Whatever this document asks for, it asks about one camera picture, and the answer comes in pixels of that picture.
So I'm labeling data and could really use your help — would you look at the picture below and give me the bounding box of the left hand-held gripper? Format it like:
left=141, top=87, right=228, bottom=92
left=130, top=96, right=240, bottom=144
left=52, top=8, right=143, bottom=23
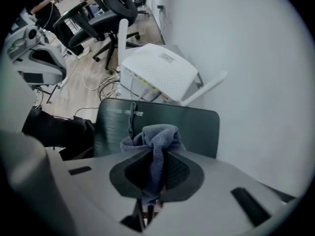
left=6, top=26, right=67, bottom=85

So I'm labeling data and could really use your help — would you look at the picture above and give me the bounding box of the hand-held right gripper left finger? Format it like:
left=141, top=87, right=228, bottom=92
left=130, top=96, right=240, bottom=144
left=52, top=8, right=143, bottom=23
left=49, top=148, right=155, bottom=236

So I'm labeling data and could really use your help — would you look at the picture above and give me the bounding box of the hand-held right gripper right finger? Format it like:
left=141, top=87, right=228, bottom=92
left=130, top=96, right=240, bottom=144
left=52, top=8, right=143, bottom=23
left=147, top=149, right=297, bottom=236

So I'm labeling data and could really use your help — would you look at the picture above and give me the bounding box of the black router with antennas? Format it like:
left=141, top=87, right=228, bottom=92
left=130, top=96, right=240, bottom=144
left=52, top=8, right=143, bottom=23
left=93, top=97, right=221, bottom=160

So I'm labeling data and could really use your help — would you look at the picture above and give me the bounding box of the blue-grey cloth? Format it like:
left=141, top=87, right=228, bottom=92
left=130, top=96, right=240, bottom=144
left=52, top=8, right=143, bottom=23
left=120, top=101, right=188, bottom=208

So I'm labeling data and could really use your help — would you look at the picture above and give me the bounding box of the another person's forearm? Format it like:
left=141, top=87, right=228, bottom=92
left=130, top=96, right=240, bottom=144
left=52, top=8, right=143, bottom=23
left=31, top=0, right=56, bottom=14

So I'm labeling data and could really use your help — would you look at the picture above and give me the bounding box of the person's black clothing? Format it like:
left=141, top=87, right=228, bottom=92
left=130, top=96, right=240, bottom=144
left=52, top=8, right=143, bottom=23
left=22, top=107, right=95, bottom=161

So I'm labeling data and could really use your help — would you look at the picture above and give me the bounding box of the white antenna modem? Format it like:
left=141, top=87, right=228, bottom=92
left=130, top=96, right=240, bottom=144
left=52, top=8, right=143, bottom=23
left=117, top=18, right=228, bottom=107

